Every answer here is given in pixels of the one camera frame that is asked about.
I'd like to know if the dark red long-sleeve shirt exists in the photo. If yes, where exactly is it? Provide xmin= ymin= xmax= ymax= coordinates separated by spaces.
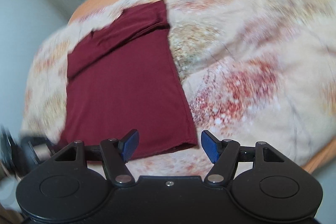
xmin=59 ymin=1 xmax=198 ymax=159

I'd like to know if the floral peach duvet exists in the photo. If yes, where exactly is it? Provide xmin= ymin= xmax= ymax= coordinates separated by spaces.
xmin=21 ymin=0 xmax=335 ymax=173

